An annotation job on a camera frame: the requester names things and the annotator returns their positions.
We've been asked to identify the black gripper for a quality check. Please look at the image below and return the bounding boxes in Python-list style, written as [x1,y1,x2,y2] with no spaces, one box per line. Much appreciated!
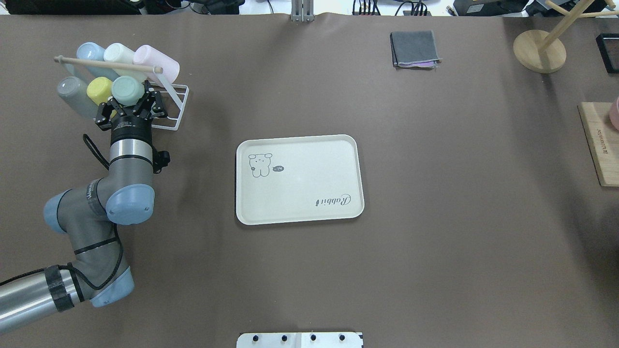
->
[96,81,168,142]

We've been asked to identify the mint green cup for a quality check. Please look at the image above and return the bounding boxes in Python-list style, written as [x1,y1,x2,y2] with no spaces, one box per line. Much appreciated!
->
[111,75,145,106]

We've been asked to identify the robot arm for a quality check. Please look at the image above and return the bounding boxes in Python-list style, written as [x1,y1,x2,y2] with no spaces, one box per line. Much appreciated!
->
[0,81,170,334]

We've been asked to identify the yellow cup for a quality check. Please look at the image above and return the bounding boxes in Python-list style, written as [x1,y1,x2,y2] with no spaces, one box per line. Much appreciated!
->
[87,76,113,116]

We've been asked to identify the pink cup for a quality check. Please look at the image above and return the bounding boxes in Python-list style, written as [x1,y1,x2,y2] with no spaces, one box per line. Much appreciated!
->
[133,44,180,83]

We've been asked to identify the cream white cup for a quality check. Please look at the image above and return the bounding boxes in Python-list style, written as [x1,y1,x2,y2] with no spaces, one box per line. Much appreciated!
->
[103,43,147,82]

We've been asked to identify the grey cup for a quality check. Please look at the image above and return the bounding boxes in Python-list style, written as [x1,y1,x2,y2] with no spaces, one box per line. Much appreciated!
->
[56,76,98,120]

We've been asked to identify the light blue cup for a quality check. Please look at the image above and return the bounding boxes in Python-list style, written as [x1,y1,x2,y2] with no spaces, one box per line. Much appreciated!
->
[76,42,119,82]

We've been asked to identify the cream rabbit tray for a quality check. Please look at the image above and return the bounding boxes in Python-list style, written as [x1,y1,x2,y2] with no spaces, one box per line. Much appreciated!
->
[235,134,365,225]

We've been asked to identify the grey folded cloth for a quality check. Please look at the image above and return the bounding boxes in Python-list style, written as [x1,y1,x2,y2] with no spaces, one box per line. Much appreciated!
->
[390,30,441,69]

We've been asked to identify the wooden mug tree stand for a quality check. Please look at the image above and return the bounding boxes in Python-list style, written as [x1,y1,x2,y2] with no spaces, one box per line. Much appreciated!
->
[513,0,619,73]

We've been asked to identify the wooden cutting board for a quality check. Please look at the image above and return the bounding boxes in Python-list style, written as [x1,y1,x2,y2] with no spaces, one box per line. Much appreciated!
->
[578,102,619,187]

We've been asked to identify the pink bowl with ice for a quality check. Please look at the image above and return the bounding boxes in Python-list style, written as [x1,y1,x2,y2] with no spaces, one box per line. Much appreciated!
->
[608,97,619,131]

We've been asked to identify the white wire cup rack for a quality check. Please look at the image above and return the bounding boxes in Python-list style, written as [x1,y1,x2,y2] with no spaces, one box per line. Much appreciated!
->
[63,63,189,132]

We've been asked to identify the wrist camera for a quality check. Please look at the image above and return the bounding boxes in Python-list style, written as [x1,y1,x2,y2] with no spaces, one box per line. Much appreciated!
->
[152,150,171,174]

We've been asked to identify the wooden rack handle rod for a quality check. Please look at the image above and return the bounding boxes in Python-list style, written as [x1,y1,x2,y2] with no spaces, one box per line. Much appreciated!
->
[53,56,163,73]

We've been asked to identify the aluminium frame post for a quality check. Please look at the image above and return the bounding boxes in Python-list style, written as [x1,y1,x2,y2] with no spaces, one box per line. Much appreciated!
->
[291,0,314,23]

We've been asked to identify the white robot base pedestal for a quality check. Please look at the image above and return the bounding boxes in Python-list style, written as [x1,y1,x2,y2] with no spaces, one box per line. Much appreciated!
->
[236,331,364,348]

